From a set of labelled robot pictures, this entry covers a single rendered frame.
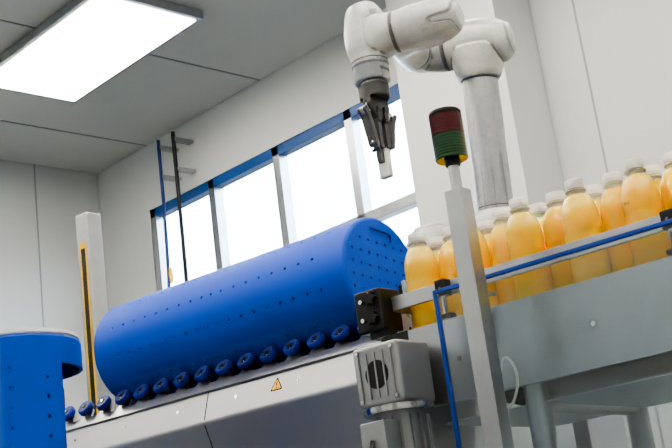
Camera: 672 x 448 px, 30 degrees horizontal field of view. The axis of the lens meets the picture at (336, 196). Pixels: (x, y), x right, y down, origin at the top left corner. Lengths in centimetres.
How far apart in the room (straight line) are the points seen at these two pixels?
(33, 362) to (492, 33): 156
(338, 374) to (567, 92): 341
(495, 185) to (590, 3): 270
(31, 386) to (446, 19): 126
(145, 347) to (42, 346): 51
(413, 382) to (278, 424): 57
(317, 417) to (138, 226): 570
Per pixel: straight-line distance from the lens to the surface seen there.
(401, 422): 243
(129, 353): 329
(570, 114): 598
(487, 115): 348
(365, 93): 300
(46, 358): 279
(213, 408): 307
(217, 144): 787
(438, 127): 239
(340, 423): 282
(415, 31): 300
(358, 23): 305
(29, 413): 276
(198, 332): 311
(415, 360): 246
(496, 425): 227
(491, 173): 345
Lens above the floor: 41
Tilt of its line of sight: 17 degrees up
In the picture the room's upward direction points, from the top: 8 degrees counter-clockwise
